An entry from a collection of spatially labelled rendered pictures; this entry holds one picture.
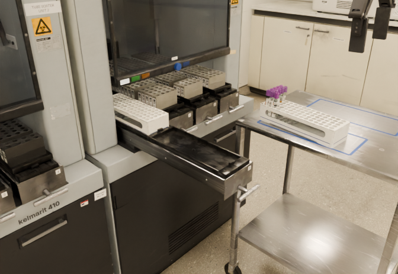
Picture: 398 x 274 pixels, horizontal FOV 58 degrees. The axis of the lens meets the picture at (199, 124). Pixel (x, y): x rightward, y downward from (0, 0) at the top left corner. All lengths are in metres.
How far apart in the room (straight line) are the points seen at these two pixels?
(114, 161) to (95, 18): 0.47
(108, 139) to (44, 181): 0.29
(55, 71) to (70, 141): 0.24
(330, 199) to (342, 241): 0.74
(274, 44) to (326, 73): 0.58
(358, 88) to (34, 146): 2.72
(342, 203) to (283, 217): 0.72
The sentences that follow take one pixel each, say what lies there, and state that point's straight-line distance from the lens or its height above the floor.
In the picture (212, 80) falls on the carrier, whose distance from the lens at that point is 1.61.
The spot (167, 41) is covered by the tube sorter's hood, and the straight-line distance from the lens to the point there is 1.37.
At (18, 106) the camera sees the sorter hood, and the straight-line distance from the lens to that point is 1.11.
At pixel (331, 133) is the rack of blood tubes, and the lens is 1.19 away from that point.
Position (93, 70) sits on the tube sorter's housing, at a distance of 1.21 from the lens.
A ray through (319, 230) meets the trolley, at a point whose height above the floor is 0.28.
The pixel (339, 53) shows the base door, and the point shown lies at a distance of 3.34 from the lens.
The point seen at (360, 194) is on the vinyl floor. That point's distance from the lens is 2.52.
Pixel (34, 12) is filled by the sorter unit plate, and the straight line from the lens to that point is 1.10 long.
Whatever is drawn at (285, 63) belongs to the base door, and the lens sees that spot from 3.59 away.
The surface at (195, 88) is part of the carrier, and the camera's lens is 1.53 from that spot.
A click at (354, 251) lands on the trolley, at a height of 0.28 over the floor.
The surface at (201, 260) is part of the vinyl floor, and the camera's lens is 1.90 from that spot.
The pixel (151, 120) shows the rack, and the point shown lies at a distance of 1.23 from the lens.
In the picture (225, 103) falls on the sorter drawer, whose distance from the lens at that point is 1.59.
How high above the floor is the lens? 1.38
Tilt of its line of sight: 26 degrees down
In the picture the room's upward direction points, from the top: straight up
